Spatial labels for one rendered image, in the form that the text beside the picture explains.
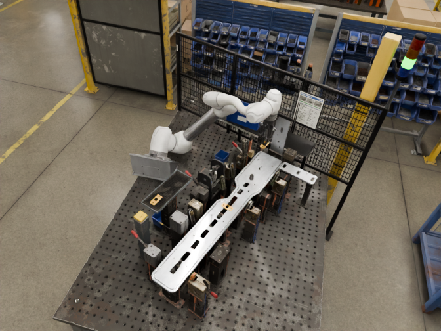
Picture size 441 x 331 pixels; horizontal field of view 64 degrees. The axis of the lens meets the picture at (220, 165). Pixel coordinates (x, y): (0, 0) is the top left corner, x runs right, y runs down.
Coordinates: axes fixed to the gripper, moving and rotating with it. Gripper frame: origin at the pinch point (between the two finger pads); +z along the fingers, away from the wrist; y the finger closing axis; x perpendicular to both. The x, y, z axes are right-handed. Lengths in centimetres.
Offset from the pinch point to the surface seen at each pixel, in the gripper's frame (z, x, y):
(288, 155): 25.0, 23.3, 13.2
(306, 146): 26, 44, 20
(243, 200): 29.4, -35.2, 5.8
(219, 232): 30, -68, 7
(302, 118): 9, 54, 8
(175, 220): 19, -83, -17
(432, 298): 109, 31, 161
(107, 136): 129, 32, -220
